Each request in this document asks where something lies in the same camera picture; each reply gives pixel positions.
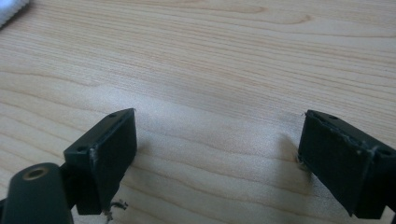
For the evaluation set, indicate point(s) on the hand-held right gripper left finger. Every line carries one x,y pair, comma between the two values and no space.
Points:
102,161

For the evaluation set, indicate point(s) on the white cloth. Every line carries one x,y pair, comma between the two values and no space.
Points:
9,7

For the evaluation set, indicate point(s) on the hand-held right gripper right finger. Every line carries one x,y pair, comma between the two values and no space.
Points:
342,168

